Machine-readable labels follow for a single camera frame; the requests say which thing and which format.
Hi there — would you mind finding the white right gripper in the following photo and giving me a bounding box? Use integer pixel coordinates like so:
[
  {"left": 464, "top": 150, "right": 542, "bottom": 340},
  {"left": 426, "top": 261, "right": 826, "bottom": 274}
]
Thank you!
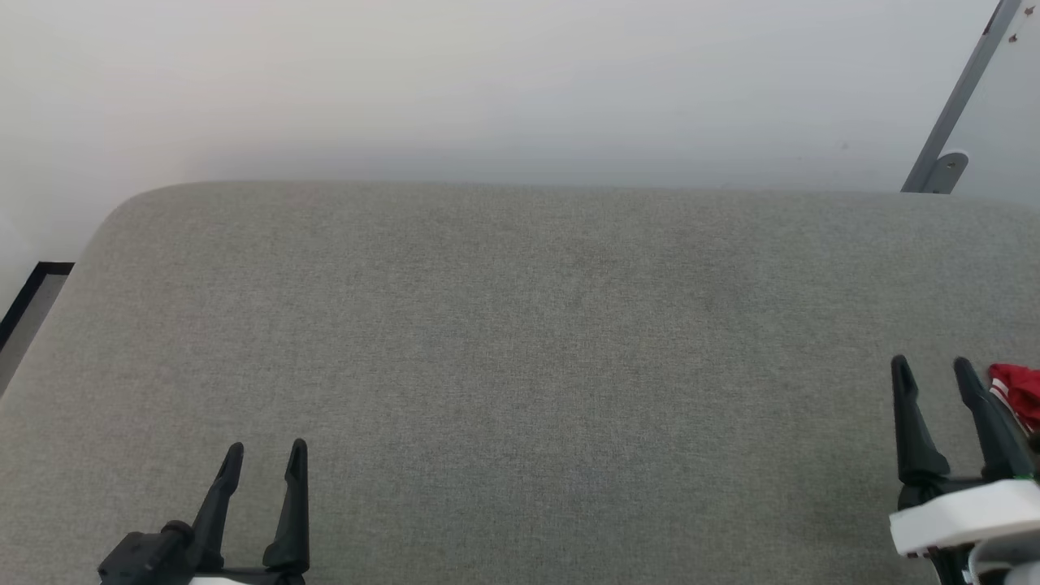
[{"left": 890, "top": 355, "right": 1040, "bottom": 585}]

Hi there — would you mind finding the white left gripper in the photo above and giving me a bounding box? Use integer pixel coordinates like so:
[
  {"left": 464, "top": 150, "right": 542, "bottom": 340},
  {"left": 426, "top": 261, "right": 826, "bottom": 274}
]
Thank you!
[{"left": 185, "top": 439, "right": 310, "bottom": 585}]

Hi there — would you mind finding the red white basketball jersey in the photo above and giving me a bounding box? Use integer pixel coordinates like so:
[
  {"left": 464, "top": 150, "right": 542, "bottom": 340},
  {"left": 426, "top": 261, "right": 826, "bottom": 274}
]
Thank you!
[{"left": 988, "top": 363, "right": 1040, "bottom": 436}]

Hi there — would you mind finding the grey metal bracket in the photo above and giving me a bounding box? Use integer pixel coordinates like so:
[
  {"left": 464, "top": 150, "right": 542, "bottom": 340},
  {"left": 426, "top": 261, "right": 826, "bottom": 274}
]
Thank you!
[{"left": 926, "top": 151, "right": 969, "bottom": 194}]

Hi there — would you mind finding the black frame strip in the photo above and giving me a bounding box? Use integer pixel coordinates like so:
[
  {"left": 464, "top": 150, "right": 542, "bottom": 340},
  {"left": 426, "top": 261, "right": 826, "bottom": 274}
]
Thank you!
[{"left": 0, "top": 262, "right": 76, "bottom": 352}]

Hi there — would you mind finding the grey metal door post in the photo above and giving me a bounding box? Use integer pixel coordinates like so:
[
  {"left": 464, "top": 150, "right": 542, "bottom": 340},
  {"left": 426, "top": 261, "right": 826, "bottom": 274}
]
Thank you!
[{"left": 900, "top": 0, "right": 1026, "bottom": 194}]

